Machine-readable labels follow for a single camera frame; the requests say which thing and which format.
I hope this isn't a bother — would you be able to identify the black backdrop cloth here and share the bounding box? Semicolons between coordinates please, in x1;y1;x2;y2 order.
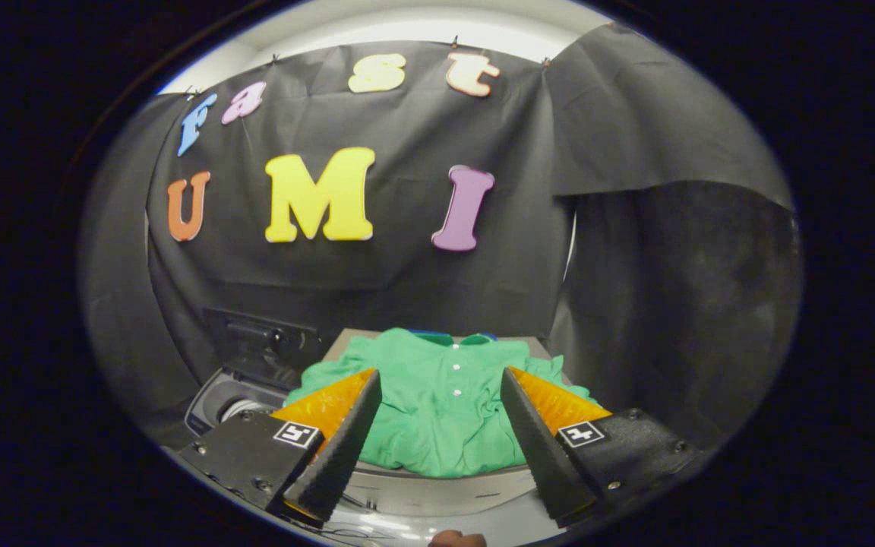
79;21;803;449

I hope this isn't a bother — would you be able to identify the dark washing machine lid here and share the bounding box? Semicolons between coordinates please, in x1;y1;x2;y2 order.
202;306;324;390

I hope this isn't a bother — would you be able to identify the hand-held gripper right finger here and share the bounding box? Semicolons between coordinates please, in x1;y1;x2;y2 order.
500;366;704;529

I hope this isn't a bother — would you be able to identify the grey metal cabinet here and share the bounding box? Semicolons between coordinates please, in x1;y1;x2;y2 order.
321;328;560;519

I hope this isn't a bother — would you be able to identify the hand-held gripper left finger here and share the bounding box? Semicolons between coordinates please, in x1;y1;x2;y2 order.
175;368;384;526

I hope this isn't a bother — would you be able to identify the green polo shirt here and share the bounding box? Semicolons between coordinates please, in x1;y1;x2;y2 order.
283;327;598;479

